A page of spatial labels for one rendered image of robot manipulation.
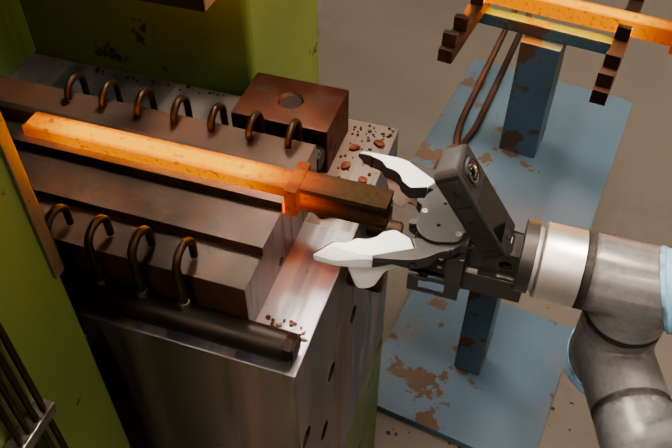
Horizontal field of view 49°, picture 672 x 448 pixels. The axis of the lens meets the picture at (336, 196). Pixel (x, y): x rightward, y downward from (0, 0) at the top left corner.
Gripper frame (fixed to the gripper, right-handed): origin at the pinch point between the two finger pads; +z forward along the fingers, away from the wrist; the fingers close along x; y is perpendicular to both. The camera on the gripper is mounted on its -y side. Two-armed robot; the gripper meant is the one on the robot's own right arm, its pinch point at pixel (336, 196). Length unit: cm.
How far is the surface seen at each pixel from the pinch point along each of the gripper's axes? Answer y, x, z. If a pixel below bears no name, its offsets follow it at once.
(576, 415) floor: 100, 46, -42
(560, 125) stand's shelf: 30, 57, -22
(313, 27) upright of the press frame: 12, 46, 19
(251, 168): -0.9, 0.2, 9.2
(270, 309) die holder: 8.4, -9.4, 3.8
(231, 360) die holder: 8.7, -16.0, 5.2
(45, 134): -0.6, -1.5, 32.5
